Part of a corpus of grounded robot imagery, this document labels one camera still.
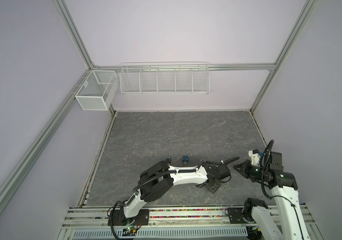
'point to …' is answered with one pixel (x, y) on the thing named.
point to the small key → (185, 163)
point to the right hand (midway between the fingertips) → (235, 168)
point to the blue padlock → (186, 158)
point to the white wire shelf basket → (160, 78)
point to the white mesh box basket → (97, 93)
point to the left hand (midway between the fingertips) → (211, 186)
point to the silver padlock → (169, 160)
